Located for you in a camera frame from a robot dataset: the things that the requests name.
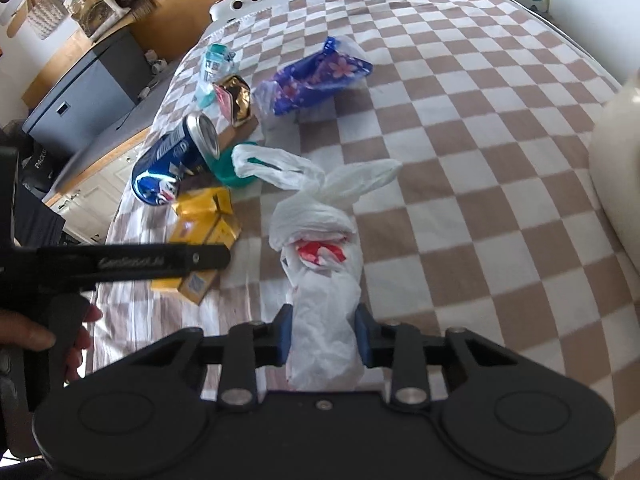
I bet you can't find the crushed blue pepsi can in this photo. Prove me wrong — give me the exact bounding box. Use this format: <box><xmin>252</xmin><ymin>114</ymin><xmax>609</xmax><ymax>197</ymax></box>
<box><xmin>131</xmin><ymin>112</ymin><xmax>220</xmax><ymax>206</ymax></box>

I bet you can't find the cream cabinet bench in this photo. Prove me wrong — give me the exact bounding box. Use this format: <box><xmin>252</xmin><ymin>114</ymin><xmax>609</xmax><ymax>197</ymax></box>
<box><xmin>43</xmin><ymin>61</ymin><xmax>178</xmax><ymax>244</ymax></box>

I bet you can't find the light blue snack pouch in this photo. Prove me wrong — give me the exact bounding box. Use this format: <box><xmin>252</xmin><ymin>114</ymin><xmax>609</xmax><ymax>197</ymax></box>
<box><xmin>195</xmin><ymin>44</ymin><xmax>236</xmax><ymax>110</ymax></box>

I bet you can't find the red gold snack bag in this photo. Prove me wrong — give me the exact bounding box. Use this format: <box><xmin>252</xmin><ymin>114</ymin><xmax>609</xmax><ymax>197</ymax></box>
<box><xmin>214</xmin><ymin>74</ymin><xmax>252</xmax><ymax>127</ymax></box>

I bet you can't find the blue floral plastic bag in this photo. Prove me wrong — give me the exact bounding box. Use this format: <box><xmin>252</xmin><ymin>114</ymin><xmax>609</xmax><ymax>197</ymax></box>
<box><xmin>252</xmin><ymin>36</ymin><xmax>373</xmax><ymax>119</ymax></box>

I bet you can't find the printed canvas tote bag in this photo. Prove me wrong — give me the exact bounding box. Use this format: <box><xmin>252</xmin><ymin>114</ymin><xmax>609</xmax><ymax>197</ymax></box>
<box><xmin>63</xmin><ymin>0</ymin><xmax>130</xmax><ymax>42</ymax></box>

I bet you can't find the small brown cardboard piece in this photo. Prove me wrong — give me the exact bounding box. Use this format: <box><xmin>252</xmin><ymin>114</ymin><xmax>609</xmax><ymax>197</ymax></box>
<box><xmin>218</xmin><ymin>116</ymin><xmax>258</xmax><ymax>152</ymax></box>

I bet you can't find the teal plastic lid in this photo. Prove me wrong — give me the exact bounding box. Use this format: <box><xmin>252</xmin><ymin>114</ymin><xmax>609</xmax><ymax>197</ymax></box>
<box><xmin>214</xmin><ymin>146</ymin><xmax>256</xmax><ymax>188</ymax></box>

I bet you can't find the checkered brown white tablecloth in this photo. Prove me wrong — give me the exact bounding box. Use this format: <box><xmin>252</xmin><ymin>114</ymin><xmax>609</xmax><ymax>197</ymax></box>
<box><xmin>84</xmin><ymin>0</ymin><xmax>640</xmax><ymax>480</ymax></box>

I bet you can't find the yellow small carton box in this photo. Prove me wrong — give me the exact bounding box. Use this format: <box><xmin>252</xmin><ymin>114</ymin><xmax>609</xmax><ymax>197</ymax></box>
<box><xmin>151</xmin><ymin>188</ymin><xmax>242</xmax><ymax>304</ymax></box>

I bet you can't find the white plastic bag red print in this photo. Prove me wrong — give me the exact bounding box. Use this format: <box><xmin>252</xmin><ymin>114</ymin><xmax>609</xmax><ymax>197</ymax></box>
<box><xmin>232</xmin><ymin>144</ymin><xmax>401</xmax><ymax>391</ymax></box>

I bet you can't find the knitted beige handbag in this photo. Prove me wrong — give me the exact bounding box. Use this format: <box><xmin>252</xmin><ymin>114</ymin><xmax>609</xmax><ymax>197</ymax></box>
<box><xmin>26</xmin><ymin>0</ymin><xmax>67</xmax><ymax>40</ymax></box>

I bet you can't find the grey fabric storage box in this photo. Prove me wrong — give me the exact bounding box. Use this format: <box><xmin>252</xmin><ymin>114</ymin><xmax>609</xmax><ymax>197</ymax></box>
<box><xmin>23</xmin><ymin>26</ymin><xmax>152</xmax><ymax>158</ymax></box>

